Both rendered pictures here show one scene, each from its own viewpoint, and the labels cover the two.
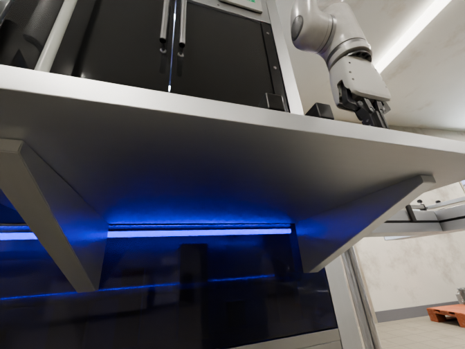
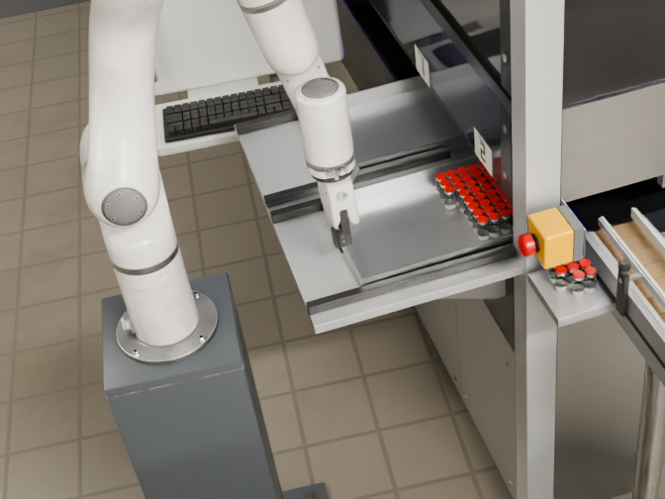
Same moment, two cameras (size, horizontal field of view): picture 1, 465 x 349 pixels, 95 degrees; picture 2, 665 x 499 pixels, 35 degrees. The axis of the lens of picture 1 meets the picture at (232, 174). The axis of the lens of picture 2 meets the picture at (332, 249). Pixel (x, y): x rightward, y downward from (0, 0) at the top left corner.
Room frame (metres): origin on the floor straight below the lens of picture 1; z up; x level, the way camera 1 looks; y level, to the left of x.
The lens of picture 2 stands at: (0.53, -1.75, 2.21)
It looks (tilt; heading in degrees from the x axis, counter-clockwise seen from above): 40 degrees down; 99
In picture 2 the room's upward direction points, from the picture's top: 9 degrees counter-clockwise
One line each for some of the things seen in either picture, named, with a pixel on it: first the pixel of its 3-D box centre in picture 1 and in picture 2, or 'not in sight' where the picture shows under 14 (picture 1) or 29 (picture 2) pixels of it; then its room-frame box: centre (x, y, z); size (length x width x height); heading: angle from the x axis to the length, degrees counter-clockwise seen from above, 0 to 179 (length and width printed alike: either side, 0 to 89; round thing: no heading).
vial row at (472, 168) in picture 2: not in sight; (488, 198); (0.60, -0.10, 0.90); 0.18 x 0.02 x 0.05; 109
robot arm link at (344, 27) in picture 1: (337, 37); (324, 119); (0.33, -0.26, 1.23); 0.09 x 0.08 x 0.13; 106
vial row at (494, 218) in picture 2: not in sight; (478, 201); (0.58, -0.11, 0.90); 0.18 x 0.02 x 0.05; 109
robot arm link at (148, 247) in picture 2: not in sight; (126, 187); (-0.01, -0.33, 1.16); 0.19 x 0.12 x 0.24; 106
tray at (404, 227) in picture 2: not in sight; (425, 219); (0.48, -0.14, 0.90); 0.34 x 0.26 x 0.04; 19
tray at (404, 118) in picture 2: not in sight; (387, 124); (0.40, 0.19, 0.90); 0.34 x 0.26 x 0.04; 19
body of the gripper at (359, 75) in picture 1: (357, 82); (334, 188); (0.33, -0.27, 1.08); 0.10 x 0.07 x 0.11; 108
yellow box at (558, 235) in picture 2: not in sight; (554, 237); (0.70, -0.33, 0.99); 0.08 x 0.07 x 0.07; 19
